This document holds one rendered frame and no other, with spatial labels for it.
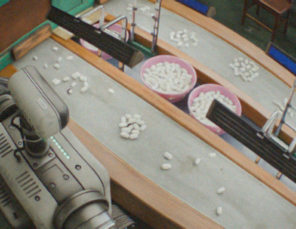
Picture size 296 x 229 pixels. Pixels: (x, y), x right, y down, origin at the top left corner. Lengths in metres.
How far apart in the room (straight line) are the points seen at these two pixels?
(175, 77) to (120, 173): 0.64
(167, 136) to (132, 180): 0.29
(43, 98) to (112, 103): 1.22
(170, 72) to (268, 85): 0.56
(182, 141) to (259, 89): 0.57
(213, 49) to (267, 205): 1.02
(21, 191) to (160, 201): 0.89
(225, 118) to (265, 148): 0.21
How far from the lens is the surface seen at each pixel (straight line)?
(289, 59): 1.99
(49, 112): 0.84
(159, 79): 2.17
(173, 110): 2.02
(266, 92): 2.27
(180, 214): 1.71
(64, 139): 1.03
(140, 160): 1.87
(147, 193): 1.75
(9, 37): 2.25
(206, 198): 1.79
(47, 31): 2.38
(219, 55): 2.38
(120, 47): 1.79
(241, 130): 1.58
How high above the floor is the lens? 2.27
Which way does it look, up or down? 49 degrees down
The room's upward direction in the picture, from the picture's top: 6 degrees clockwise
